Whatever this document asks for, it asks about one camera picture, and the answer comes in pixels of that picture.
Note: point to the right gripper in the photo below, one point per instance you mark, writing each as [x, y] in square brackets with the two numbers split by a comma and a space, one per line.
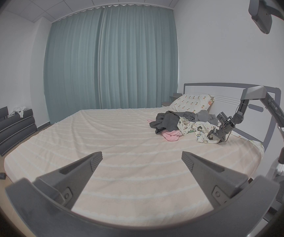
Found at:
[224, 131]

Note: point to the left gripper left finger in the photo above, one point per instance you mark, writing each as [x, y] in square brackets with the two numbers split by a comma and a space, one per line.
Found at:
[65, 181]

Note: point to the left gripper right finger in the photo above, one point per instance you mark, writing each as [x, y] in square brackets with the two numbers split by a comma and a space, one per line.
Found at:
[218, 181]

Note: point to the white printed pyjama top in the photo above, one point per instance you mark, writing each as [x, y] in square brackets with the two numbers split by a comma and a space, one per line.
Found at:
[196, 129]

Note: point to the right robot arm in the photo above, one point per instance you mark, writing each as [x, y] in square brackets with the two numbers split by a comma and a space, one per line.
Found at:
[253, 92]

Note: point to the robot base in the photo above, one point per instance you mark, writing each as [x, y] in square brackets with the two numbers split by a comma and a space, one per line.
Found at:
[272, 171]

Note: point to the bed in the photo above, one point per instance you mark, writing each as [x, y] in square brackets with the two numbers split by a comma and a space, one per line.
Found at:
[122, 142]

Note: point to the dark grey garment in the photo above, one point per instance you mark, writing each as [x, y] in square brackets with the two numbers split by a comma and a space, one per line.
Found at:
[189, 115]

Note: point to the white printed pillow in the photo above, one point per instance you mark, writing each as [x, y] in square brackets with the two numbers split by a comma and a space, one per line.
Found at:
[191, 102]

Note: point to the pink garment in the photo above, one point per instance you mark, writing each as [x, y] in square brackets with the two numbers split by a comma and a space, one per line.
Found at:
[171, 136]

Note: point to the black garment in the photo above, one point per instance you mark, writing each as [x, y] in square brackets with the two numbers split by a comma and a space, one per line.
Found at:
[166, 123]

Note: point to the grey bedside table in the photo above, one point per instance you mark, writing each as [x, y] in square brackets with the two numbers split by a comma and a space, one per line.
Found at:
[171, 100]

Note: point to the dark grey chest of drawers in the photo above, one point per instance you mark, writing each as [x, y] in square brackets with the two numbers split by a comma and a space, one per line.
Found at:
[13, 132]

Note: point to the white cloth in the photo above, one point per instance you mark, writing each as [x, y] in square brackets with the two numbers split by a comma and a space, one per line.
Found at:
[18, 110]

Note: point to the blue-green curtain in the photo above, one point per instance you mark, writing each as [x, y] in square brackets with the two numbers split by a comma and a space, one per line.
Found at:
[112, 58]

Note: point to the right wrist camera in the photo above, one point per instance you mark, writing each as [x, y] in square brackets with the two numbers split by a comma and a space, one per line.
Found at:
[224, 118]

